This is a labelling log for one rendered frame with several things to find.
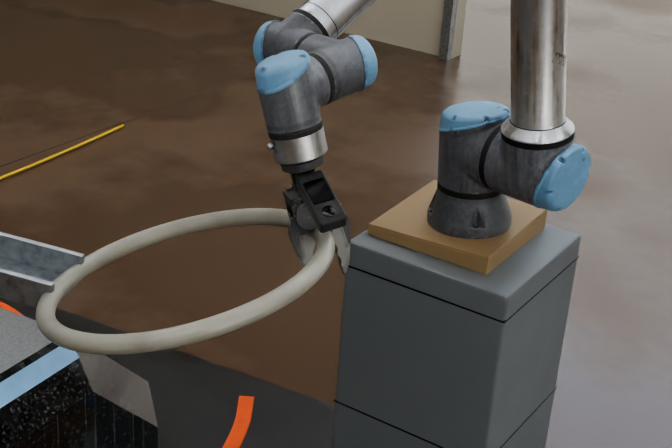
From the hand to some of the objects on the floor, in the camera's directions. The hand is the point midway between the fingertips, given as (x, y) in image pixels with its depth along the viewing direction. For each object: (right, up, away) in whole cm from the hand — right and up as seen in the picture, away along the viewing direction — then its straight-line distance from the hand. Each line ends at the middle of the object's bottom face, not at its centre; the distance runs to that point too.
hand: (329, 272), depth 190 cm
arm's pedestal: (+26, -74, +103) cm, 129 cm away
